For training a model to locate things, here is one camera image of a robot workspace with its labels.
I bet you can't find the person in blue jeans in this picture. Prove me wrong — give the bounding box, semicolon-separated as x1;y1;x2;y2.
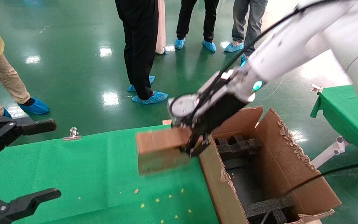
224;0;269;67

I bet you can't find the green table cloth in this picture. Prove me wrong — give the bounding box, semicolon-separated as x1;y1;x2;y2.
0;124;220;224

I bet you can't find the person in black trousers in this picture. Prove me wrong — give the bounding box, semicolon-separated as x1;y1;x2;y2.
174;0;220;53
115;0;169;105

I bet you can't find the person in khaki trousers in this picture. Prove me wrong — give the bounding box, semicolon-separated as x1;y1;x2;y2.
0;6;50;119

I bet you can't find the large open cardboard carton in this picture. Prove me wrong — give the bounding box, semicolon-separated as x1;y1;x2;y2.
198;106;342;224

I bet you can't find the white table leg pipe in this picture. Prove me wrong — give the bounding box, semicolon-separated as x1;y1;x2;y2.
311;136;349;169

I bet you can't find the thin black camera cable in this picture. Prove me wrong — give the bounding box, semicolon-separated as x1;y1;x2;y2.
195;0;335;122

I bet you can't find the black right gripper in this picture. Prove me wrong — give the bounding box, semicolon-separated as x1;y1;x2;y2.
179;93;250;158

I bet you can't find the green cloth covered table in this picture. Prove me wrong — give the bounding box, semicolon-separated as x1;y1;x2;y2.
310;84;358;190

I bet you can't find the small brown cardboard box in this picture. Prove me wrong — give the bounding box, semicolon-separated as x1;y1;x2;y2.
135;126;195;175

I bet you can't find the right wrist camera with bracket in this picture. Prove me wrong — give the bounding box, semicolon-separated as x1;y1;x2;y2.
168;70;245;126

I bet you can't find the person in pale pink skirt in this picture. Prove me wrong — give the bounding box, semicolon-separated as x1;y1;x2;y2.
155;0;167;55

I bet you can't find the black foam insert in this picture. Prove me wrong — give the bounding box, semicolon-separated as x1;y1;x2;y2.
244;197;296;224
214;134;263;161

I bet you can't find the black hanging cable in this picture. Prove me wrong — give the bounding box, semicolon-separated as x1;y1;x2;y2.
260;159;358;224

